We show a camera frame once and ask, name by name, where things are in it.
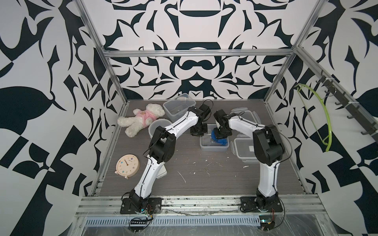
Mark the white rectangular box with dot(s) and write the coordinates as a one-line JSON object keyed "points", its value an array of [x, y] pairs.
{"points": [[162, 172]]}

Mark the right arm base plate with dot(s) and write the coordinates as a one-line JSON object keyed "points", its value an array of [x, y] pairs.
{"points": [[261, 204]]}

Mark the clear lunch box lid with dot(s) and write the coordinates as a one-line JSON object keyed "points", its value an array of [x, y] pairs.
{"points": [[244, 117], [243, 148]]}

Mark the aluminium frame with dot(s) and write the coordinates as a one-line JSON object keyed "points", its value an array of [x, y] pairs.
{"points": [[261, 49]]}

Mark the pink round alarm clock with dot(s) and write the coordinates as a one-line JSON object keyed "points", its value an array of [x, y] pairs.
{"points": [[127, 166]]}

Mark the green clothes hanger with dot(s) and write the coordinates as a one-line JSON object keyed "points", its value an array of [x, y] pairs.
{"points": [[306, 93]]}

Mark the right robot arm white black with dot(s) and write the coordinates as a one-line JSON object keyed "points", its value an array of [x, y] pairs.
{"points": [[268, 147]]}

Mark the round clear container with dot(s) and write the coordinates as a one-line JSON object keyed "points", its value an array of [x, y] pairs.
{"points": [[159, 122]]}

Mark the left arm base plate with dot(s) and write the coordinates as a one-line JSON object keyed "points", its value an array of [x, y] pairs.
{"points": [[130, 206]]}

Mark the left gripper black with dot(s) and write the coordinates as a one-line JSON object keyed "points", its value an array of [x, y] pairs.
{"points": [[204, 131]]}

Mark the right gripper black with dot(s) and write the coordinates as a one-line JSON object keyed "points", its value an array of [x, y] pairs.
{"points": [[218, 135]]}

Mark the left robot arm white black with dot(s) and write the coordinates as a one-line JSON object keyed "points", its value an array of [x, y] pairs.
{"points": [[162, 148]]}

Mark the clear rectangular lunch box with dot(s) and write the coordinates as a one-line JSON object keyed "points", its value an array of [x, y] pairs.
{"points": [[175, 108], [207, 143]]}

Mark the blue cleaning cloth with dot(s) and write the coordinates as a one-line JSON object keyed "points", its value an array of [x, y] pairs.
{"points": [[222, 142]]}

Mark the black wall hook rack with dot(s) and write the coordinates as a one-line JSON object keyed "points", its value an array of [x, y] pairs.
{"points": [[345, 100]]}

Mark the white teddy bear pink shirt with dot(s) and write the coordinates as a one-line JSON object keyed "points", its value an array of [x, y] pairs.
{"points": [[141, 119]]}

